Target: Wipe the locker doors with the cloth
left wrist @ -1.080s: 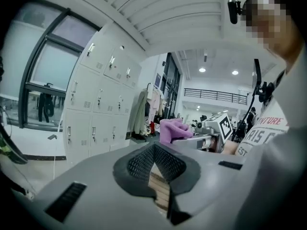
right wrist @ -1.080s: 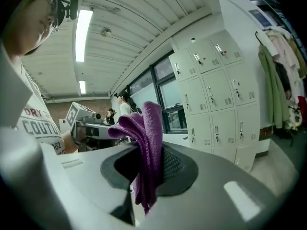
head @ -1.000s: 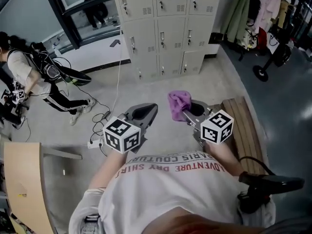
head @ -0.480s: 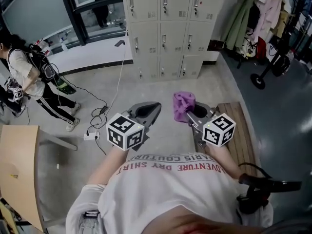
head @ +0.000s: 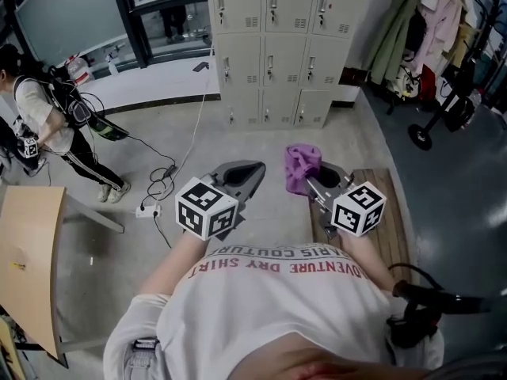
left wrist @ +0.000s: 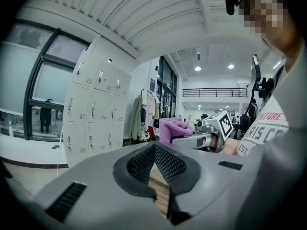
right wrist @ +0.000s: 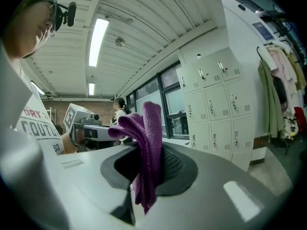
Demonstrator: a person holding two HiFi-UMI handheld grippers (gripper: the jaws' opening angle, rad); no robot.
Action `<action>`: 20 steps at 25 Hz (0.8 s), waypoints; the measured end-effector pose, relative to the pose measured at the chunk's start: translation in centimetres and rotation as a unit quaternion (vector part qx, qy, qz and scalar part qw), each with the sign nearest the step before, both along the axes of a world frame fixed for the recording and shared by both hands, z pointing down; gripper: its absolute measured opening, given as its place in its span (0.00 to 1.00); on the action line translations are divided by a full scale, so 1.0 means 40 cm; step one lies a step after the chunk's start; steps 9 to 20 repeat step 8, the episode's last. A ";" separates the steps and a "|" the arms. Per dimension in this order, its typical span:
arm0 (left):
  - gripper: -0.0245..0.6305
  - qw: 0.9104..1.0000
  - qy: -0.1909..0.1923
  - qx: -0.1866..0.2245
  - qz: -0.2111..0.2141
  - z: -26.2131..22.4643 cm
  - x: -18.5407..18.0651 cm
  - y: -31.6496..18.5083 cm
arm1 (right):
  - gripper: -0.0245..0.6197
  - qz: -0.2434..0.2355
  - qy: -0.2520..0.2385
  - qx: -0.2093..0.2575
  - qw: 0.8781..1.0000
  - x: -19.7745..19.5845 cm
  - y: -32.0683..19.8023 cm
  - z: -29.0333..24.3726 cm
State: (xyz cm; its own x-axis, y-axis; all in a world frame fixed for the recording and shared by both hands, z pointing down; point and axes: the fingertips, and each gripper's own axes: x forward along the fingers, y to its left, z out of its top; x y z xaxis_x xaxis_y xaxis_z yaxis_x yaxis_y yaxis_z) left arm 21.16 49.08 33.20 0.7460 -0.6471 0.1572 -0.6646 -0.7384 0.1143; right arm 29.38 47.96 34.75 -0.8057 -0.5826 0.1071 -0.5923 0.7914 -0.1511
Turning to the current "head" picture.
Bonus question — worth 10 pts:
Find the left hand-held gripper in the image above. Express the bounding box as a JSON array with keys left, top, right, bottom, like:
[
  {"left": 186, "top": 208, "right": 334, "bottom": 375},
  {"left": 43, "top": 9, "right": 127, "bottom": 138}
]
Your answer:
[{"left": 174, "top": 159, "right": 267, "bottom": 241}]

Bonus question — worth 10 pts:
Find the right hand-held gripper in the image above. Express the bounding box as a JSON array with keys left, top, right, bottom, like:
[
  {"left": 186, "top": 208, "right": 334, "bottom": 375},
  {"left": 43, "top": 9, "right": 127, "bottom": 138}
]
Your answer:
[{"left": 307, "top": 163, "right": 387, "bottom": 240}]

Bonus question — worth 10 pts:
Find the purple wiping cloth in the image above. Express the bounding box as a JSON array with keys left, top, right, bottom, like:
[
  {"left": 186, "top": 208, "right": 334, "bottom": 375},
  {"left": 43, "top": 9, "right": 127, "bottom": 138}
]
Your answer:
[{"left": 284, "top": 143, "right": 324, "bottom": 194}]

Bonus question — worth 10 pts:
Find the beige metal locker cabinet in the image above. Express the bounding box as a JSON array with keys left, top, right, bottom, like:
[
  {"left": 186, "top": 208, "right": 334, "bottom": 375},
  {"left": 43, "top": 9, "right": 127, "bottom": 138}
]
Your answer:
[{"left": 204, "top": 0, "right": 372, "bottom": 131}]

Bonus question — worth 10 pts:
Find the person's left forearm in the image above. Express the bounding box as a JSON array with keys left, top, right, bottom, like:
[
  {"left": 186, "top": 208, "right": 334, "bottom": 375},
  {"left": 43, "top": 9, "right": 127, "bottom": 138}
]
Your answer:
[{"left": 138, "top": 230, "right": 211, "bottom": 296}]

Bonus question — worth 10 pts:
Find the person's right forearm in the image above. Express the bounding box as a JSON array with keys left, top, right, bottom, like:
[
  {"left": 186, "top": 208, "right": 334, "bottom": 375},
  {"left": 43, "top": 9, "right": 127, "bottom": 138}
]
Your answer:
[{"left": 340, "top": 230, "right": 397, "bottom": 292}]

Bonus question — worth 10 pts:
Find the white power strip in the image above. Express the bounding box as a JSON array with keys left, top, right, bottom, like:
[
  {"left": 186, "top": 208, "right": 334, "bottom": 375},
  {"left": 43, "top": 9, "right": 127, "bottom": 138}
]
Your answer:
[{"left": 135, "top": 203, "right": 163, "bottom": 219}]

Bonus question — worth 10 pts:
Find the black wheeled stand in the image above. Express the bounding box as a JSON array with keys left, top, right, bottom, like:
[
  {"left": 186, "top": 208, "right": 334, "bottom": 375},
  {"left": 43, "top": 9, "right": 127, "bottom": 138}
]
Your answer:
[{"left": 407, "top": 57, "right": 492, "bottom": 152}]

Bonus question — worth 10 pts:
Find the person's white printed shirt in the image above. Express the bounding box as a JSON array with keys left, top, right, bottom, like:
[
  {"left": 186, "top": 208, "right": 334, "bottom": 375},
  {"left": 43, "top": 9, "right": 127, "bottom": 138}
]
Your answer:
[{"left": 102, "top": 243, "right": 444, "bottom": 380}]

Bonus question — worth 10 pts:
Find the black waist bag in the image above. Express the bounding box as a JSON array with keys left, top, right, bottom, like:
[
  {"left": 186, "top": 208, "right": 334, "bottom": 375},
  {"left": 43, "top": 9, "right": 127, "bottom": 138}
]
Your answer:
[{"left": 386, "top": 279, "right": 507, "bottom": 350}]

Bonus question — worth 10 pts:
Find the white window ledge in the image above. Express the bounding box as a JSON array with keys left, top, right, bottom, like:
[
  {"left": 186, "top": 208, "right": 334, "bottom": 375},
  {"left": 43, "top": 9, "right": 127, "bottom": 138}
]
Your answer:
[{"left": 77, "top": 55, "right": 222, "bottom": 112}]

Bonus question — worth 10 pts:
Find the red bag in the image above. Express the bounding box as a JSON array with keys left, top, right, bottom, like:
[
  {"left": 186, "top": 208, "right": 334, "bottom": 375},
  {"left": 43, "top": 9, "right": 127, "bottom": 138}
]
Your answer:
[{"left": 417, "top": 64, "right": 439, "bottom": 102}]

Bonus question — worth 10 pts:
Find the white printed bag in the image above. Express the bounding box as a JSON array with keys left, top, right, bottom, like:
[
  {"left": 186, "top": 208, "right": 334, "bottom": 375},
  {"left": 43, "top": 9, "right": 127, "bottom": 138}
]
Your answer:
[{"left": 433, "top": 75, "right": 452, "bottom": 105}]

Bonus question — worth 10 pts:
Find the light wooden table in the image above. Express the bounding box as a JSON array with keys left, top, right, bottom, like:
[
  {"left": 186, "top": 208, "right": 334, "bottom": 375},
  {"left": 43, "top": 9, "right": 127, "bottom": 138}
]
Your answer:
[{"left": 0, "top": 185, "right": 126, "bottom": 370}]

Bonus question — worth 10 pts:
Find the clear plastic bottle red label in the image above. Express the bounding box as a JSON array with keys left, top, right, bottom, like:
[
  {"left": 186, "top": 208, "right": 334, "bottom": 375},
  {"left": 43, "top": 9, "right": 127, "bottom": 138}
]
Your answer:
[{"left": 65, "top": 55, "right": 95, "bottom": 86}]

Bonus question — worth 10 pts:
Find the pink hanging garment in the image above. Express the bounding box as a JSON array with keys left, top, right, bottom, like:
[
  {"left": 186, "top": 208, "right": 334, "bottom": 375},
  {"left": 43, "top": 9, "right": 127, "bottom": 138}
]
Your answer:
[{"left": 417, "top": 0, "right": 464, "bottom": 74}]

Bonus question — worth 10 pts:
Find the black framed glass window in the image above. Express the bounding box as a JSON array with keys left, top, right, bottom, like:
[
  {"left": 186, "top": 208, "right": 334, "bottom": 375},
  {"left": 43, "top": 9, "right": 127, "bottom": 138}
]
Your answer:
[{"left": 0, "top": 0, "right": 215, "bottom": 70}]

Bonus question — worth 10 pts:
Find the thin black cable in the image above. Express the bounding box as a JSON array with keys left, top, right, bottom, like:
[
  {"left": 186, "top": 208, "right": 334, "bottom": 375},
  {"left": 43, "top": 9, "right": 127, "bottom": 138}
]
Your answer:
[{"left": 126, "top": 135, "right": 179, "bottom": 249}]

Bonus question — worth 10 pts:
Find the white cable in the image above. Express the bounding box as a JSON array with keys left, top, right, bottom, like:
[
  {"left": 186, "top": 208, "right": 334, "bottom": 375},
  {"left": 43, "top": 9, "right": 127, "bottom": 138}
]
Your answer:
[{"left": 140, "top": 69, "right": 211, "bottom": 209}]

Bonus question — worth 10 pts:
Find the grey shoulder strap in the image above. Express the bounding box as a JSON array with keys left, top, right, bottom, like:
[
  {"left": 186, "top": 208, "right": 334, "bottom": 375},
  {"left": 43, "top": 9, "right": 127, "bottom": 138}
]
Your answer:
[{"left": 126, "top": 336, "right": 162, "bottom": 380}]

